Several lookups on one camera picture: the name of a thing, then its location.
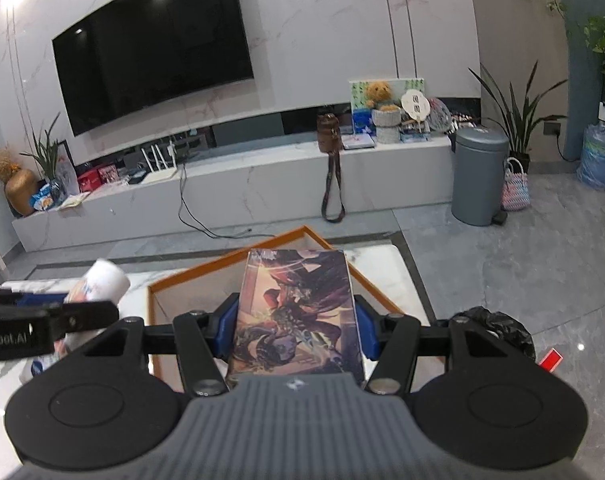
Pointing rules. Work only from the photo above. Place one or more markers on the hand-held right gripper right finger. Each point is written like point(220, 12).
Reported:
point(365, 330)

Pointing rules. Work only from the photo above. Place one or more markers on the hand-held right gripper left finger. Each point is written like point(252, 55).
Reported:
point(227, 330)

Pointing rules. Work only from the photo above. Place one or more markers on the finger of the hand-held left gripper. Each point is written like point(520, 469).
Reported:
point(90, 316)
point(37, 299)

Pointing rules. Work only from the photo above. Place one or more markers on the white cup blue print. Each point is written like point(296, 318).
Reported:
point(105, 280)

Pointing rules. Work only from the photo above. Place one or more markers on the orange-rimmed white box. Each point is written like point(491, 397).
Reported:
point(182, 300)

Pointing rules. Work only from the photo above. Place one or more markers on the illustrated art box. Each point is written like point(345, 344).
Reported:
point(292, 310)

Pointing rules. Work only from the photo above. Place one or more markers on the blue snack bag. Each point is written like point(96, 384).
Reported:
point(43, 199)

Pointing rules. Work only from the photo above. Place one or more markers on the yellowish papers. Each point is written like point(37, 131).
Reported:
point(73, 201)

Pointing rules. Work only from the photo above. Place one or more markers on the gold vase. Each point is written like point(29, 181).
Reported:
point(21, 192)

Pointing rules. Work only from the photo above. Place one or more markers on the red box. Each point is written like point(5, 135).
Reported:
point(89, 180)

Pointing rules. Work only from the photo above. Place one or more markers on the white framed picture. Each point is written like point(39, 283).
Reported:
point(70, 170)

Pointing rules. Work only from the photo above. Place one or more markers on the dried yellow flowers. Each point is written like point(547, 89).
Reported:
point(1, 162)

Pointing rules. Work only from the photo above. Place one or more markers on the pink box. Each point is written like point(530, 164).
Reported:
point(109, 175)

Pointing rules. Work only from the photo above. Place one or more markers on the black trash bag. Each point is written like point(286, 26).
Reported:
point(507, 327)

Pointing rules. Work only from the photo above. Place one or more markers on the green plant in glass vase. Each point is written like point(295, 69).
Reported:
point(47, 155)

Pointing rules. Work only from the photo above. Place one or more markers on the marble television cabinet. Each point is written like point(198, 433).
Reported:
point(257, 185)

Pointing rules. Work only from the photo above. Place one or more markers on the white router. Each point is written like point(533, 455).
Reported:
point(160, 174)

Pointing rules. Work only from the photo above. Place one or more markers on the grey trash bin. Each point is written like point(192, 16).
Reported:
point(480, 180)

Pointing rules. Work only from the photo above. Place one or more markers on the red small item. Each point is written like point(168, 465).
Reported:
point(552, 360)

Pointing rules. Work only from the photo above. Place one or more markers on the white woven basket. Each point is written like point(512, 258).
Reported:
point(386, 127)

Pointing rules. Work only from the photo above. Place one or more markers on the pink woven basket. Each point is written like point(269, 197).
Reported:
point(514, 190)

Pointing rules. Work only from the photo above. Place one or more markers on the blue printed box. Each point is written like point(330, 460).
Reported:
point(361, 121)

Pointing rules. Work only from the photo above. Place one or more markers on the patterned round fan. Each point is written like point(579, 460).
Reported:
point(440, 115)

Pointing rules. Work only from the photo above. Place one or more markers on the round white fan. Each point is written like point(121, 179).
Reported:
point(415, 105)

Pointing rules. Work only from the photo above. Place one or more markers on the brown teddy bear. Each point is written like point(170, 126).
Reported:
point(381, 94)

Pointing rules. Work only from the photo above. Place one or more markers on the green picture board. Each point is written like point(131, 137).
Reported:
point(412, 85)

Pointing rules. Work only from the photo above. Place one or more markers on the long leaf potted plant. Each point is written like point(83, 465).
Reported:
point(519, 120)

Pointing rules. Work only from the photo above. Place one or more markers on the black television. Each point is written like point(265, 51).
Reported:
point(152, 50)

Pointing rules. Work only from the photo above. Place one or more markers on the wall socket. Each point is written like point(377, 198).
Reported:
point(552, 128)

